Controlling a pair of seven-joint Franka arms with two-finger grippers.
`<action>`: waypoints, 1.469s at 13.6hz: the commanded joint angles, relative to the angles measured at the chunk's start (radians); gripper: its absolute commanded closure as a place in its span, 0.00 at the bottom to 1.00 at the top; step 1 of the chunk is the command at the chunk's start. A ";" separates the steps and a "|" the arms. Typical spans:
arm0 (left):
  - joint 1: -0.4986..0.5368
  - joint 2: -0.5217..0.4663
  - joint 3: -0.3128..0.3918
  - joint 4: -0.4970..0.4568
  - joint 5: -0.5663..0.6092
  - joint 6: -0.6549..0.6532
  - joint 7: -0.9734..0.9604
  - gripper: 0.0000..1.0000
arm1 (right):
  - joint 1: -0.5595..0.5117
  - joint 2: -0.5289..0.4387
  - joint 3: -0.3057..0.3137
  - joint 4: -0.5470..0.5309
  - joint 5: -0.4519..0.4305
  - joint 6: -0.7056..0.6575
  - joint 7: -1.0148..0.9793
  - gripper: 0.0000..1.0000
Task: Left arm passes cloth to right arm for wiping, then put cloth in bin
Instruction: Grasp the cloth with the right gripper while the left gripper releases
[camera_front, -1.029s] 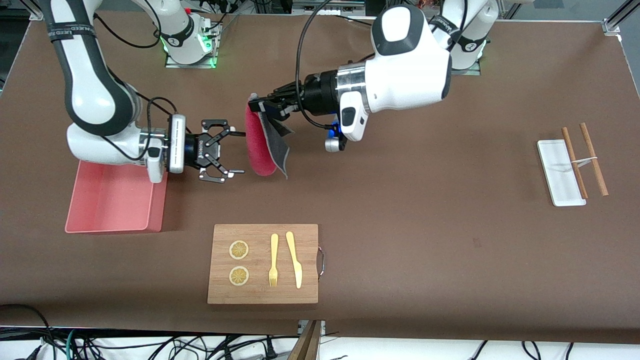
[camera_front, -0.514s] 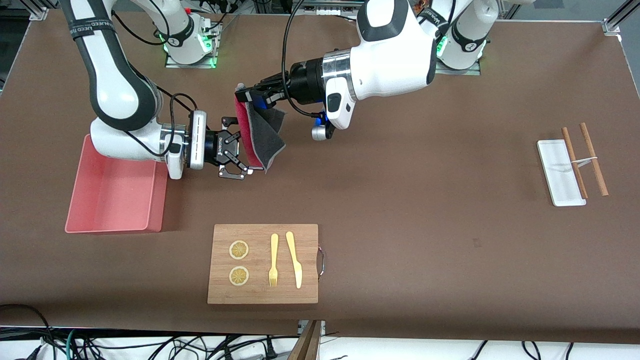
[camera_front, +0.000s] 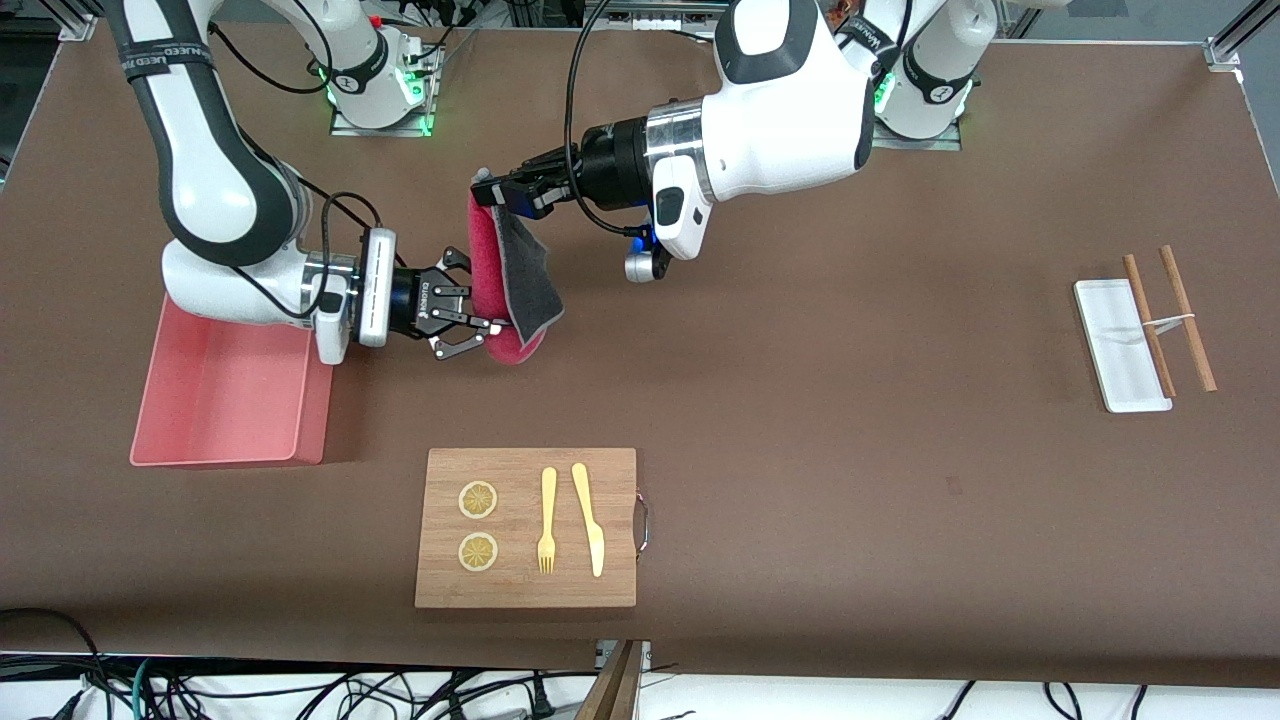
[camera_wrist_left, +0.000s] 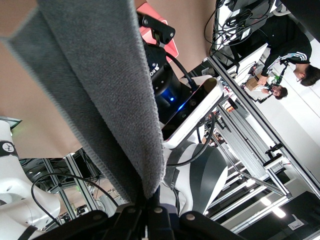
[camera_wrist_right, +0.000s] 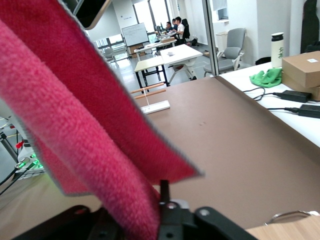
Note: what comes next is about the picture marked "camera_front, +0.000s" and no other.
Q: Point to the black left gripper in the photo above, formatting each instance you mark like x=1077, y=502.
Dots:
x=612, y=164

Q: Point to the brown wooden beam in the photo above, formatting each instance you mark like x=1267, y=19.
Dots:
x=615, y=695

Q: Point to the pink plastic bin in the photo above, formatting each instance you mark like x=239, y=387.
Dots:
x=230, y=410

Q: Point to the yellow plastic knife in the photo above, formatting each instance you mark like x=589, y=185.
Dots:
x=596, y=545

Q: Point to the grey power strip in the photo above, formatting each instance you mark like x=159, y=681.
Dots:
x=650, y=15

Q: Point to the pink and grey cloth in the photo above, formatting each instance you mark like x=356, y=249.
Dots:
x=530, y=280

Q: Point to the aluminium corner bracket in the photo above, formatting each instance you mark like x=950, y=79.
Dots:
x=1225, y=55

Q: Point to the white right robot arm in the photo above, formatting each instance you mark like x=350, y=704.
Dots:
x=215, y=190

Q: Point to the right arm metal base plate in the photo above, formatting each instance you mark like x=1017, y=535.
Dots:
x=345, y=128

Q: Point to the white rectangular tray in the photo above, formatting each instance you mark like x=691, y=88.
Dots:
x=1110, y=340

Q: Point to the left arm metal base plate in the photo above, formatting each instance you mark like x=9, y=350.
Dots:
x=945, y=143

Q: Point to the yellow plastic fork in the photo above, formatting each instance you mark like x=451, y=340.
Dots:
x=548, y=490

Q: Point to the yellow lemon slice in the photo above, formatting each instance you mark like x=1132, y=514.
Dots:
x=478, y=552
x=478, y=500

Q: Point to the white band between sticks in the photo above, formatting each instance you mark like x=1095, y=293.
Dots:
x=1168, y=321

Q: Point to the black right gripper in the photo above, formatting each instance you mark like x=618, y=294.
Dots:
x=418, y=301

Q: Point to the wooden cutting board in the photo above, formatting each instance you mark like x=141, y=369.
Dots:
x=610, y=480

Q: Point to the small metal table bracket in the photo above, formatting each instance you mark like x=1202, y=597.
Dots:
x=603, y=655

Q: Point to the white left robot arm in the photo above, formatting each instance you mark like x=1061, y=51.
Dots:
x=790, y=110

